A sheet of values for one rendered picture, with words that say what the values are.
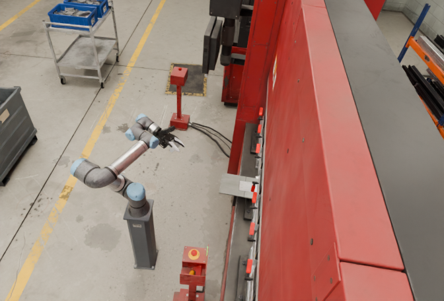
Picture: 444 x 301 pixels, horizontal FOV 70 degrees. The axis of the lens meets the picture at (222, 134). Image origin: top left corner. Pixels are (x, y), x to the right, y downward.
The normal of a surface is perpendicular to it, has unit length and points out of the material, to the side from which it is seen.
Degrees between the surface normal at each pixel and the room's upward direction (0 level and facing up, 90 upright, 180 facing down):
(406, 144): 0
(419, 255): 0
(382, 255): 0
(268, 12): 90
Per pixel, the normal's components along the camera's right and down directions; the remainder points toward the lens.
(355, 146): 0.09, -0.73
